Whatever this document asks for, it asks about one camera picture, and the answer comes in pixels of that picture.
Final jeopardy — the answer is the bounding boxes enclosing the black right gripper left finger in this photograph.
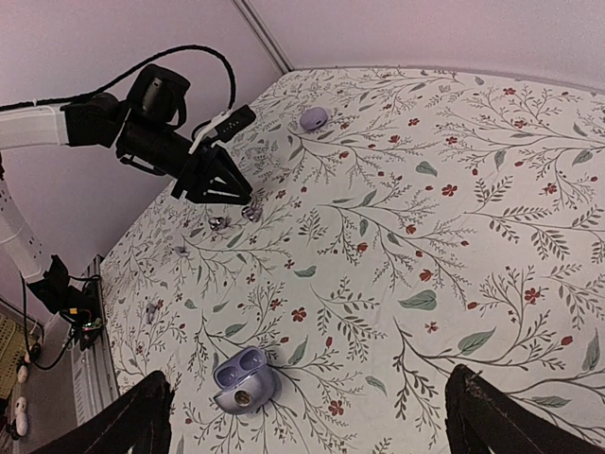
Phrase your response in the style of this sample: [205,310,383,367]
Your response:
[36,371,172,453]

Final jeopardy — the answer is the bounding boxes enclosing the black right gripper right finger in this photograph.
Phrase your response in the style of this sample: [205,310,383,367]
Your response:
[444,364,604,454]

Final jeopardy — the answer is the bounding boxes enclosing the silver lilac earbud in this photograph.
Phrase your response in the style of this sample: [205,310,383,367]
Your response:
[241,204,263,222]
[208,217,228,232]

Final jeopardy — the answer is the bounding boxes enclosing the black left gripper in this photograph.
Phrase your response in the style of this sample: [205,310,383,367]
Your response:
[116,120,252,205]

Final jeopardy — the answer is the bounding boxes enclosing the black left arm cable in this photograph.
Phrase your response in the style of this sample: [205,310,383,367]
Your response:
[0,44,236,114]

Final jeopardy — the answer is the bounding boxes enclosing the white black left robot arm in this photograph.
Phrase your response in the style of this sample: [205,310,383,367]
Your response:
[1,59,255,313]

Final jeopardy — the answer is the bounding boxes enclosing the floral patterned table mat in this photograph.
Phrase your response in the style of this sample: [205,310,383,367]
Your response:
[101,68,604,453]

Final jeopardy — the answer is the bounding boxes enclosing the aluminium front rail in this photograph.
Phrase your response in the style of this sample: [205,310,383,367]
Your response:
[70,254,119,427]

